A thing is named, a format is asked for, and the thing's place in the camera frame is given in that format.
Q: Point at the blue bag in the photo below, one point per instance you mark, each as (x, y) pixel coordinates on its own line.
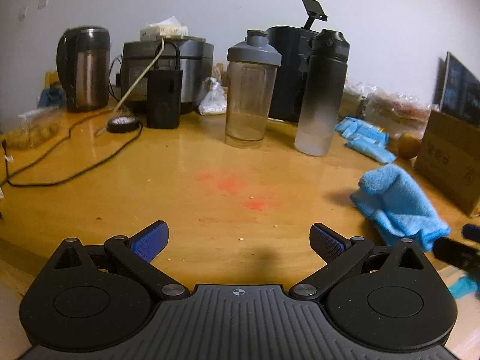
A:
(50, 97)

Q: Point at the clear box of round snacks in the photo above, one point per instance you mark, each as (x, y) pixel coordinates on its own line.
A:
(33, 135)

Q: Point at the black gradient water bottle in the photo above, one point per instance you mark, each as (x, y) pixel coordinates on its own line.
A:
(322, 93)

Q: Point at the flat screen television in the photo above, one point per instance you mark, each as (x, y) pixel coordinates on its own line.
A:
(461, 86)

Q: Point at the black steel electric kettle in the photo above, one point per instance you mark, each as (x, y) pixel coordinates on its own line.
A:
(86, 71)

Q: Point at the clear shaker bottle grey lid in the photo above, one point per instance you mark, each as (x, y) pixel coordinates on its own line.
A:
(247, 93)

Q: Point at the white wall socket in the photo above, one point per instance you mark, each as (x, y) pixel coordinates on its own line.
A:
(22, 13)

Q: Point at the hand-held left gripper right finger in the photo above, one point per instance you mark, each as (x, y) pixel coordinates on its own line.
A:
(326, 245)

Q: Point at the white plastic bag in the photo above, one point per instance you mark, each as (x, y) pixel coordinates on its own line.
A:
(213, 101)

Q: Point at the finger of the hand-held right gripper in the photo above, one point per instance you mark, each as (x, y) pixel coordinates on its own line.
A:
(457, 253)
(472, 232)

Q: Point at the grey rice cooker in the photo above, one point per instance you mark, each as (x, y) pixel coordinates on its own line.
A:
(195, 67)

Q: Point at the black tape roll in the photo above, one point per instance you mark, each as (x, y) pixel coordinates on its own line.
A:
(132, 125)

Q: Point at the white wall switch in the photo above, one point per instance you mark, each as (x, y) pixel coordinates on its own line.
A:
(43, 0)

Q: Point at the blue microfiber cloth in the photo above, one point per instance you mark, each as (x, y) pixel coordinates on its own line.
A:
(397, 202)

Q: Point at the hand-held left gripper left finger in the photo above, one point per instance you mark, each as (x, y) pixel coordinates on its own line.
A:
(150, 242)

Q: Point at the white tissue pack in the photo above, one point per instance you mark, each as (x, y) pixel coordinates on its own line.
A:
(165, 30)

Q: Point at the orange fruit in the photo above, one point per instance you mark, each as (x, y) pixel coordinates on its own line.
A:
(408, 146)

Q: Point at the dark blue air fryer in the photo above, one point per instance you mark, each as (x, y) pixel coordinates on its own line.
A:
(288, 75)

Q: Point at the black phone stand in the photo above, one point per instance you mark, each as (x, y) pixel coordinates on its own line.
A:
(311, 7)

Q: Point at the cardboard box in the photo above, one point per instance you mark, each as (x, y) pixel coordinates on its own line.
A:
(450, 157)

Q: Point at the clear bag of packaged food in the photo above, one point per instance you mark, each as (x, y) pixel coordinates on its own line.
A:
(397, 108)

